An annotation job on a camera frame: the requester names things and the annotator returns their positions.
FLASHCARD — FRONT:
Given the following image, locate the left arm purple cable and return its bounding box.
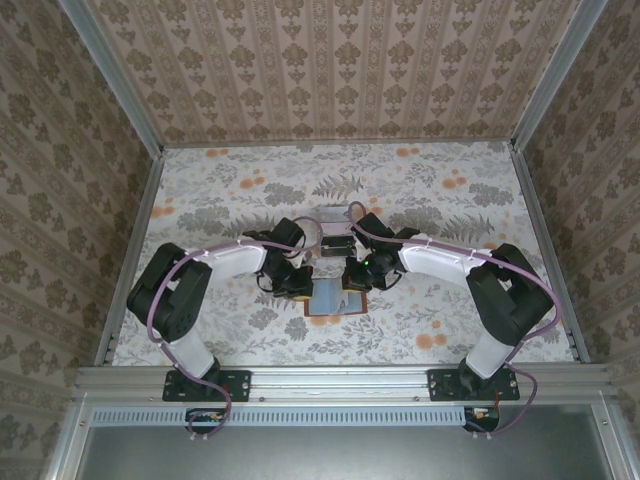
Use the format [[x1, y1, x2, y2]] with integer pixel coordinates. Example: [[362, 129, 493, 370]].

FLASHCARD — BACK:
[[147, 215, 324, 444]]

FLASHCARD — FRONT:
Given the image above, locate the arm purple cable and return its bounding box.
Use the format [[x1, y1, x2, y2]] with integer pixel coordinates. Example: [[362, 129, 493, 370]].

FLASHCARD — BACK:
[[147, 215, 324, 444], [346, 200, 562, 441]]

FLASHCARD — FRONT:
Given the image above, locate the aluminium mounting rail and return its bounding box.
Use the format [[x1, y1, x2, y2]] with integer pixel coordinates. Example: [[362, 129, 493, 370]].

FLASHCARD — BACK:
[[74, 365, 614, 402]]

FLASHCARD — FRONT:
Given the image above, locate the grey metal sheet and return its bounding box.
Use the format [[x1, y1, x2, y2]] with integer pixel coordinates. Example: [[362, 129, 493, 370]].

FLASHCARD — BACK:
[[79, 424, 614, 480]]

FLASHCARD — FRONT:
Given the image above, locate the aluminium side rail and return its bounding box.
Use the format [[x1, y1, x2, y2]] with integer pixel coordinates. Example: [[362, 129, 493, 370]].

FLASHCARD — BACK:
[[94, 149, 167, 367], [509, 147, 592, 364]]

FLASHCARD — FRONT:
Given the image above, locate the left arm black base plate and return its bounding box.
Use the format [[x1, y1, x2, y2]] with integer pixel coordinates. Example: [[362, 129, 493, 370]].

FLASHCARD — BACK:
[[162, 368, 252, 403]]

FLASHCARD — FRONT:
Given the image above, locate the clear acrylic box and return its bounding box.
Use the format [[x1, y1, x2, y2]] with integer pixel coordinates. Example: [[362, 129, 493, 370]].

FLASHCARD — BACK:
[[316, 203, 357, 260]]

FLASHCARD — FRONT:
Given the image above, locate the brown leather card holder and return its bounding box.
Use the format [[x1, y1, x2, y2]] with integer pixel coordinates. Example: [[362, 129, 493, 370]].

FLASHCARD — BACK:
[[303, 276, 370, 319]]

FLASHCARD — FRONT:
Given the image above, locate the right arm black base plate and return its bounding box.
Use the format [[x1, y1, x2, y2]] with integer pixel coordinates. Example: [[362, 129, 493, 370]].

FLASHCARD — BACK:
[[428, 368, 522, 403]]

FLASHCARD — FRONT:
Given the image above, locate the black connector box with wires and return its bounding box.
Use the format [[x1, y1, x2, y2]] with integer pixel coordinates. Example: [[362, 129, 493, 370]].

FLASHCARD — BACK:
[[461, 405, 502, 433], [185, 406, 228, 434]]

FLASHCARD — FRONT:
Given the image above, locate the dark card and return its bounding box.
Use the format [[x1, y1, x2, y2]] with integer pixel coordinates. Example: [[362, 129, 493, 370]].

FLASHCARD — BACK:
[[321, 238, 354, 258]]

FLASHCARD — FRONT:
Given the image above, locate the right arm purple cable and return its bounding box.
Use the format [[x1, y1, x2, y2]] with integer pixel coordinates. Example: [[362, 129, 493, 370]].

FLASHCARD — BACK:
[[346, 200, 562, 441]]

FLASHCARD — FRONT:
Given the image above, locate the aluminium corner post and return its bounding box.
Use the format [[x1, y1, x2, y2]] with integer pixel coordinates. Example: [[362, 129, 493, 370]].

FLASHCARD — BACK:
[[509, 0, 609, 152], [57, 0, 167, 157]]

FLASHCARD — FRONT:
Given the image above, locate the white slotted cable duct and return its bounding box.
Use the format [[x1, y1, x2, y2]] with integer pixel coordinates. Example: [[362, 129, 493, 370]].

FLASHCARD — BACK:
[[92, 405, 469, 428]]

